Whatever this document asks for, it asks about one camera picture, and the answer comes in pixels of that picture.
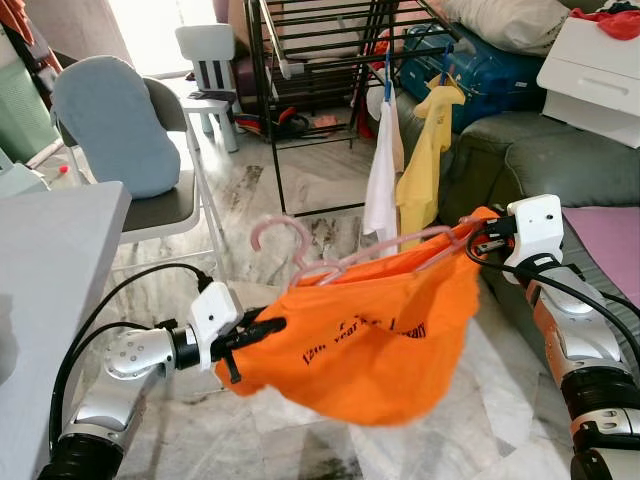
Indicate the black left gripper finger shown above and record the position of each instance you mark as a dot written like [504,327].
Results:
[232,368]
[268,325]

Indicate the orange printed t-shirt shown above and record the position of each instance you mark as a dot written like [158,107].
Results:
[370,340]

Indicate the pink plastic hanger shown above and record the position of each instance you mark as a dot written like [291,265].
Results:
[390,250]

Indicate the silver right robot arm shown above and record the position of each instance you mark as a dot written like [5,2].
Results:
[580,340]

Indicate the blue hanger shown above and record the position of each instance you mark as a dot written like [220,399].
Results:
[388,90]
[446,75]

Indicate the grey-green sofa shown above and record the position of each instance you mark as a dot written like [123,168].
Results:
[560,170]

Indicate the yellow hanging garment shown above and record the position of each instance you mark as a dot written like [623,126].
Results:
[425,170]

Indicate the purple mat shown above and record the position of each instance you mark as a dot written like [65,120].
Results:
[610,245]

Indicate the white hanging garment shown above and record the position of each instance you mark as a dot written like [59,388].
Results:
[380,190]

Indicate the white folding chair dark seat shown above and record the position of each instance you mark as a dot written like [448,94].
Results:
[160,210]

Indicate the blue suitcase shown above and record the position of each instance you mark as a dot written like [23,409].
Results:
[490,85]

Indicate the white drawer box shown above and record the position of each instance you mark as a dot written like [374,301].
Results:
[590,80]

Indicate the grey folding table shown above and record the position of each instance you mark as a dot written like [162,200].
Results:
[50,280]

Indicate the beige pillow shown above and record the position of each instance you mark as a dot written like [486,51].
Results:
[510,22]

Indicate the black metal drying rack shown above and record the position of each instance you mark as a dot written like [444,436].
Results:
[264,100]

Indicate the blue-grey seat cushion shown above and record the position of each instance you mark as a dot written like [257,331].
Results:
[115,130]

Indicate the red cloth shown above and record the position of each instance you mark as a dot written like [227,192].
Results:
[615,25]

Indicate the small white plastic chair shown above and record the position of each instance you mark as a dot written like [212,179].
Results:
[205,45]

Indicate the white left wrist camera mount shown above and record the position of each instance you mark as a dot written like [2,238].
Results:
[213,315]

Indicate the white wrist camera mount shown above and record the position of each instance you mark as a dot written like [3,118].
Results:
[213,315]
[535,225]

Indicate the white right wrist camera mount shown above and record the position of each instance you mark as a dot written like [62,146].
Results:
[535,225]

